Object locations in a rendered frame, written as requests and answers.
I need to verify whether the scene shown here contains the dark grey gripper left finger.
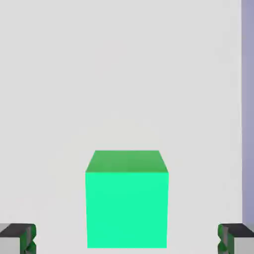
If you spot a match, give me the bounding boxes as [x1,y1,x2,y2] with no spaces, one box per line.
[0,223,37,254]

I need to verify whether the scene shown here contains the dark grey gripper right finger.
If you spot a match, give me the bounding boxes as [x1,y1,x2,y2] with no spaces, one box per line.
[217,223,254,254]

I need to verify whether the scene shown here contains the small green cube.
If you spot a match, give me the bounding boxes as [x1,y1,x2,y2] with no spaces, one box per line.
[85,150,169,249]

